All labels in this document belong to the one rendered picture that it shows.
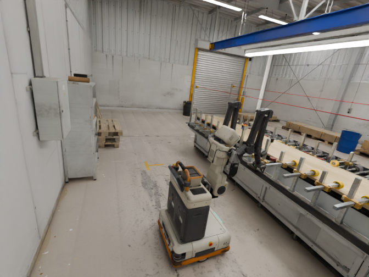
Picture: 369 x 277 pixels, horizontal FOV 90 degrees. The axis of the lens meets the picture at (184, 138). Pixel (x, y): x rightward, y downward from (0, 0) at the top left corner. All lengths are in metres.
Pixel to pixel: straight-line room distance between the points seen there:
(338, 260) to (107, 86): 9.05
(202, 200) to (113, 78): 8.23
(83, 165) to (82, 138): 0.46
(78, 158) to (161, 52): 7.36
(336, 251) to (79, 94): 3.66
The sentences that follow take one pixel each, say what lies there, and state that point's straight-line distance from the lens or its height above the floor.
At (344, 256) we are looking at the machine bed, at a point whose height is 0.27.
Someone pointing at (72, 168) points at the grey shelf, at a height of 0.25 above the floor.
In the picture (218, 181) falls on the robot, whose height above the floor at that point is 0.84.
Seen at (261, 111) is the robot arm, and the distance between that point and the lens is 1.77.
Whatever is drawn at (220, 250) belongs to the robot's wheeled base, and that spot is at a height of 0.11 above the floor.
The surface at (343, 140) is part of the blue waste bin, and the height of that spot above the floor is 0.40.
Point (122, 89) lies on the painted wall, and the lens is 9.45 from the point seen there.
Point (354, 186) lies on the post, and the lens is 2.18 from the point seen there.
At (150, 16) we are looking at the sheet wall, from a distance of 9.88.
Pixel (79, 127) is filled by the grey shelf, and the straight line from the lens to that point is 3.18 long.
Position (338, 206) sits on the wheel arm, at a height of 0.96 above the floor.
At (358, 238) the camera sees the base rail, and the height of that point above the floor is 0.70.
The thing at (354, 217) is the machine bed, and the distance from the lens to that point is 2.51.
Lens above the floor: 1.81
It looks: 18 degrees down
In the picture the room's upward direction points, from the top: 7 degrees clockwise
